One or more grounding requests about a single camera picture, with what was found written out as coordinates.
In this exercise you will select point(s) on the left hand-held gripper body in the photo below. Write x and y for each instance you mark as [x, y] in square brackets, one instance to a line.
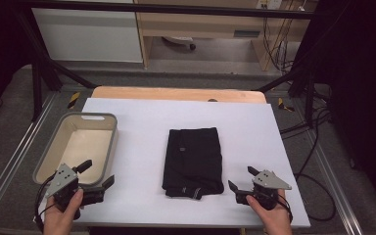
[62, 178]

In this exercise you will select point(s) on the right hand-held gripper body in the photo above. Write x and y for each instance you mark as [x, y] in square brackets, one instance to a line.
[269, 181]

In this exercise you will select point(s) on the beige basket with grey rim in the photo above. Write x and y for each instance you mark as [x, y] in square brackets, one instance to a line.
[84, 143]

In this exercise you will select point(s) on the black shorts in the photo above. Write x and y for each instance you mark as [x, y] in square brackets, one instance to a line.
[192, 156]

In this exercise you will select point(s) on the person's right hand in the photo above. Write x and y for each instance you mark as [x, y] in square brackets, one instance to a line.
[275, 222]

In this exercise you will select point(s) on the person's left hand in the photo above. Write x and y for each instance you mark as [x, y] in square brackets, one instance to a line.
[58, 222]

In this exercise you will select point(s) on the white board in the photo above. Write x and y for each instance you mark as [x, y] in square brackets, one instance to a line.
[143, 130]

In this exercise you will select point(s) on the black metal stand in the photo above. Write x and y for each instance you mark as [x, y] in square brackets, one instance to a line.
[306, 84]
[37, 84]

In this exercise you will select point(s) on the wooden table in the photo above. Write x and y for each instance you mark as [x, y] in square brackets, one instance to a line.
[176, 94]

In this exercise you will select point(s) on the white cabinet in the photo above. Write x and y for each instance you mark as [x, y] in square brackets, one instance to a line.
[88, 36]

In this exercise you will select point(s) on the black curtain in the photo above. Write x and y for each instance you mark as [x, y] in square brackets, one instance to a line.
[0, 49]
[362, 81]

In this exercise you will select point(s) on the office chair base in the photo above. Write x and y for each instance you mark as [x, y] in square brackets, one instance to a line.
[181, 40]

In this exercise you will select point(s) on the light wooden desk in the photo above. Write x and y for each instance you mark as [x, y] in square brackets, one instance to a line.
[202, 24]

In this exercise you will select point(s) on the white power strip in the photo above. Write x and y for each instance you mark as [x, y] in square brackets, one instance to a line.
[269, 4]

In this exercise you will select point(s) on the black metal crossbar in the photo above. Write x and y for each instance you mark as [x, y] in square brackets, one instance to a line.
[176, 9]

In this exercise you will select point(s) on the aluminium rail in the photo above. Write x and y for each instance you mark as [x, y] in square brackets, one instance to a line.
[16, 160]
[334, 182]

